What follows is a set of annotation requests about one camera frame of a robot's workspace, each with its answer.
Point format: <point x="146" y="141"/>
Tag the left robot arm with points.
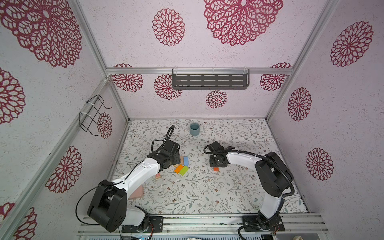
<point x="108" y="207"/>

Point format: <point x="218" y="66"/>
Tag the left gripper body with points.
<point x="175" y="159"/>

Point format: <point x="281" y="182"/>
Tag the orange rectangular block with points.
<point x="178" y="169"/>

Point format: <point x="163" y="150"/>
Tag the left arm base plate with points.
<point x="152" y="224"/>

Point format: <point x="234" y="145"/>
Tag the pink flat block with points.
<point x="138" y="193"/>

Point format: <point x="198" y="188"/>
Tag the grey wall shelf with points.
<point x="210" y="81"/>

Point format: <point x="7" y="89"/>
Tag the green rectangular block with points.
<point x="184" y="170"/>

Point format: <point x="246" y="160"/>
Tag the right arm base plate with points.
<point x="254" y="223"/>

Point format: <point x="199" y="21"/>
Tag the black wire rack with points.
<point x="90" y="116"/>

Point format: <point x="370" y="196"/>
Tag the teal cup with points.
<point x="194" y="129"/>

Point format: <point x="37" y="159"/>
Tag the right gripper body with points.
<point x="213" y="162"/>

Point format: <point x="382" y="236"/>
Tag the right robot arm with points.
<point x="274" y="176"/>

